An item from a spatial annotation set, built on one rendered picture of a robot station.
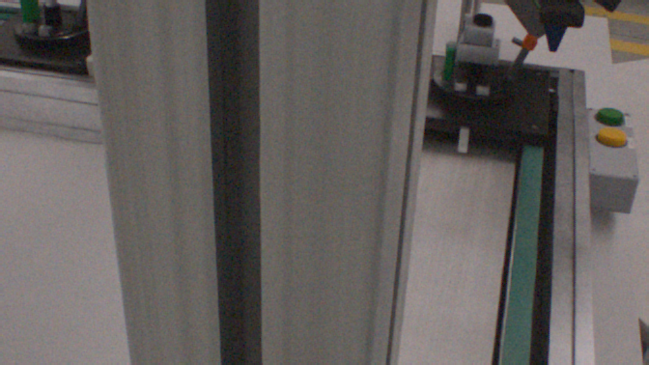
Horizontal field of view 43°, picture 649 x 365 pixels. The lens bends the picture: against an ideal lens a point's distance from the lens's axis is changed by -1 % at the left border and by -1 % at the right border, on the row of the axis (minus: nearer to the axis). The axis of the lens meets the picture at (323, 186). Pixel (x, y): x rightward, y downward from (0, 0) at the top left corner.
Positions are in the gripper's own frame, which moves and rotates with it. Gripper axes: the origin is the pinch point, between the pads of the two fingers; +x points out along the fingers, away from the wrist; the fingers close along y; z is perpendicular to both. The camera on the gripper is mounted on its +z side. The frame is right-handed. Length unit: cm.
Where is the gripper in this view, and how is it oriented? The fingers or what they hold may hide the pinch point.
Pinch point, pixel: (556, 30)
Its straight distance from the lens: 132.5
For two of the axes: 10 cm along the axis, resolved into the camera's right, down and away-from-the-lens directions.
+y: 2.6, -5.1, 8.2
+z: 9.7, 1.7, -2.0
